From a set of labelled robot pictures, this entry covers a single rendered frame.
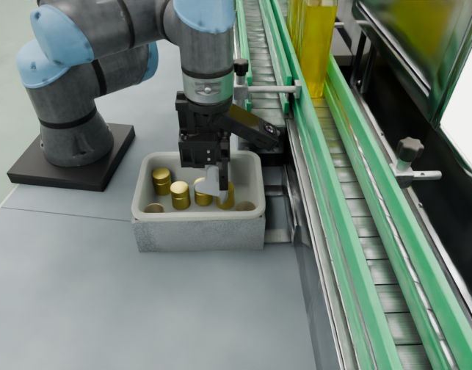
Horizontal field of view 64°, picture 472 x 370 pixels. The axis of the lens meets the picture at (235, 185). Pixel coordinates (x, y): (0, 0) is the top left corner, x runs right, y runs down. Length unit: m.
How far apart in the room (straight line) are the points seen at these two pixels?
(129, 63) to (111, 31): 0.28
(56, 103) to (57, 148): 0.10
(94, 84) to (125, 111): 0.28
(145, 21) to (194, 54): 0.09
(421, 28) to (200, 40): 0.35
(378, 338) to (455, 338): 0.07
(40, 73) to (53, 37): 0.25
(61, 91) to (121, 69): 0.12
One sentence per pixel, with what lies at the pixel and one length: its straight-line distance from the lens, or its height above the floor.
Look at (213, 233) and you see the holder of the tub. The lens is 0.65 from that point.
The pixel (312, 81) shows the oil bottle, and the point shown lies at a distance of 0.83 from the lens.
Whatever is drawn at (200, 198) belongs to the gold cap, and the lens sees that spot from 0.72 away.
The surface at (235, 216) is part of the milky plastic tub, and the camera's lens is 0.61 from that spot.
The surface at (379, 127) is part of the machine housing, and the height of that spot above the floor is 0.82.
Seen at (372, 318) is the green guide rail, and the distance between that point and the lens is 0.40.
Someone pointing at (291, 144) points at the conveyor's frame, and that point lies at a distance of 0.70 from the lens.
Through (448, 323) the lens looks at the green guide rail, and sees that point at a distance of 0.44.
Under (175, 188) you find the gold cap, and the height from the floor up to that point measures 0.81.
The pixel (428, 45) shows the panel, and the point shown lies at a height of 1.06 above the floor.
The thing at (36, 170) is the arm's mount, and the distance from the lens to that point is 0.89.
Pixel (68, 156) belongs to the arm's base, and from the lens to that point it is 0.86.
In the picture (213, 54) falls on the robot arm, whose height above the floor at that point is 1.08.
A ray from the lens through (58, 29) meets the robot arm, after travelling 0.54.
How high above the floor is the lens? 1.29
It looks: 43 degrees down
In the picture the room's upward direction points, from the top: straight up
